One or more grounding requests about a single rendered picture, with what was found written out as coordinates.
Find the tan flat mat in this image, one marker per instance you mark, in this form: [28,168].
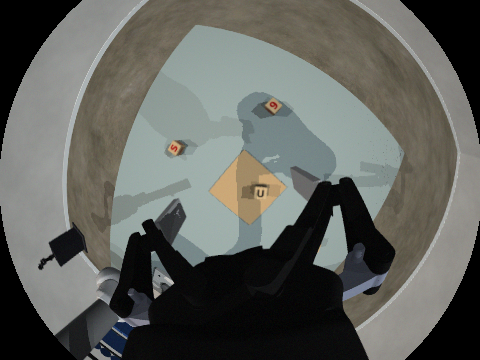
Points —
[235,188]

